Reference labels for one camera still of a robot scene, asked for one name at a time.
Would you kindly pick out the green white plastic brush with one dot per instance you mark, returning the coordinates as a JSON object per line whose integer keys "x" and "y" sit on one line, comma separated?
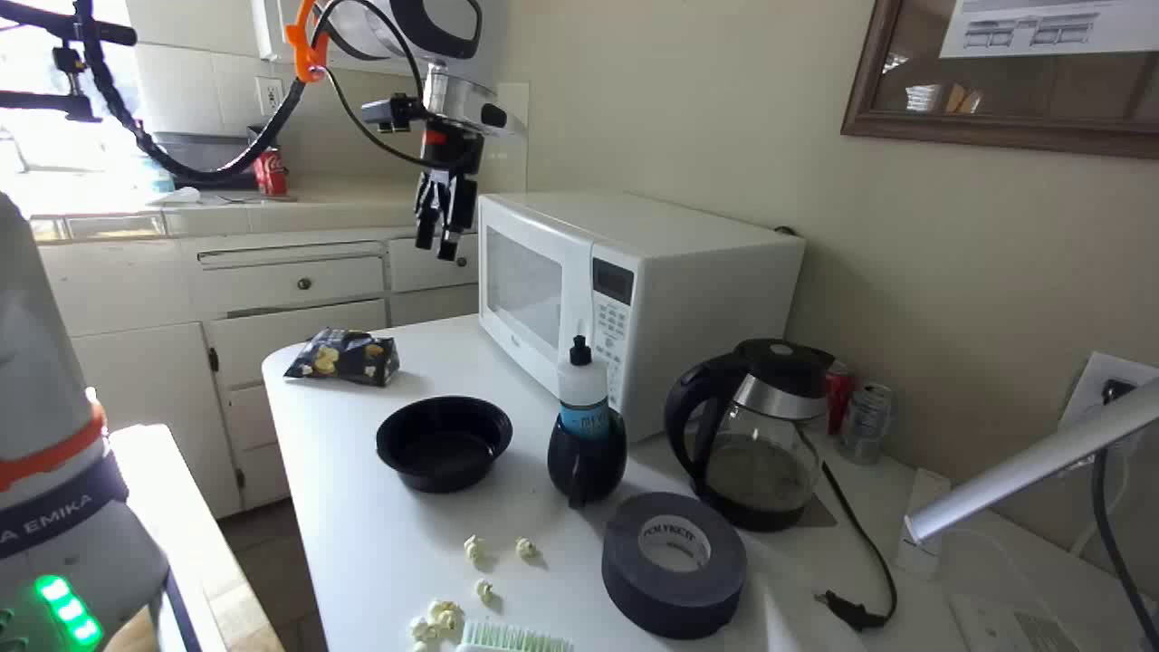
{"x": 509, "y": 638}

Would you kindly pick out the white kitchen cabinet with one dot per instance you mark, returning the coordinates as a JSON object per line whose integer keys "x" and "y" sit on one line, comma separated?
{"x": 174, "y": 331}

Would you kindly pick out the black and white squeeze bottle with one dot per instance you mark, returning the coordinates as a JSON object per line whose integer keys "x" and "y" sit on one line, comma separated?
{"x": 589, "y": 442}

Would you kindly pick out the red soda can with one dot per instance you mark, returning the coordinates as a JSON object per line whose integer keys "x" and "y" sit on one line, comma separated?
{"x": 837, "y": 396}

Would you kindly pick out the black tape roll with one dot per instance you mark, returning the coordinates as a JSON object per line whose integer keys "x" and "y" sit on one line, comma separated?
{"x": 671, "y": 568}

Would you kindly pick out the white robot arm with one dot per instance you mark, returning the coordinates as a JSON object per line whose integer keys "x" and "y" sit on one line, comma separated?
{"x": 437, "y": 43}

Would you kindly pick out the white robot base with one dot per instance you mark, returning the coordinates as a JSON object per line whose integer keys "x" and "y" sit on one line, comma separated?
{"x": 72, "y": 554}

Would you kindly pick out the silver soda can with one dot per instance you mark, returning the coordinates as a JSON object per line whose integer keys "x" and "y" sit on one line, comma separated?
{"x": 866, "y": 420}

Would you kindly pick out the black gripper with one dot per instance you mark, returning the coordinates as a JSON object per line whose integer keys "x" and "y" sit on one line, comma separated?
{"x": 447, "y": 187}

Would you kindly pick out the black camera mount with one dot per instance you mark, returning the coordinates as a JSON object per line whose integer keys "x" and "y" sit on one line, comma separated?
{"x": 77, "y": 41}

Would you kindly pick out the popcorn cluster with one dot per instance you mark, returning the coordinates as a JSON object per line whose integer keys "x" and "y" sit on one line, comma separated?
{"x": 437, "y": 629}

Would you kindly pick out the white wall outlet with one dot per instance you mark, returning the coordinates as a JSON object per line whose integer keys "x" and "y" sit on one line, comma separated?
{"x": 1099, "y": 380}

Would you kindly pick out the dark snack bag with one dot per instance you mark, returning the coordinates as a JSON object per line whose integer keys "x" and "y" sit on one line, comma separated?
{"x": 352, "y": 357}

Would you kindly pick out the glass electric kettle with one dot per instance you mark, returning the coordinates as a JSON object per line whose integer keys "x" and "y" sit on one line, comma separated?
{"x": 735, "y": 426}

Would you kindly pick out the popcorn piece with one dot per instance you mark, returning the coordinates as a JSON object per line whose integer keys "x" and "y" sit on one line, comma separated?
{"x": 480, "y": 552}
{"x": 485, "y": 590}
{"x": 526, "y": 547}

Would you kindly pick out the white paper sheet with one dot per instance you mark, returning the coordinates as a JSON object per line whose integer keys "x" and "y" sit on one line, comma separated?
{"x": 1053, "y": 28}

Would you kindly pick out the white metal bar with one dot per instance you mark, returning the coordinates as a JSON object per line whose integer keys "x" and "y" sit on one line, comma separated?
{"x": 1053, "y": 454}

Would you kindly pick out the black plastic bowl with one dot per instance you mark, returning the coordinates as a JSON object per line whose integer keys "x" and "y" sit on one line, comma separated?
{"x": 442, "y": 442}

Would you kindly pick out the red can on counter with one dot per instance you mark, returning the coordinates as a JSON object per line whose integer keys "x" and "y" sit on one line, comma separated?
{"x": 269, "y": 173}

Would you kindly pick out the white microwave oven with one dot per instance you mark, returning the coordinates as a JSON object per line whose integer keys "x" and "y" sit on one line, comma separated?
{"x": 647, "y": 285}

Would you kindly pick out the wooden framed bulletin board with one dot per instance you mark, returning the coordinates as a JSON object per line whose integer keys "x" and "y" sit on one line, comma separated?
{"x": 1077, "y": 101}

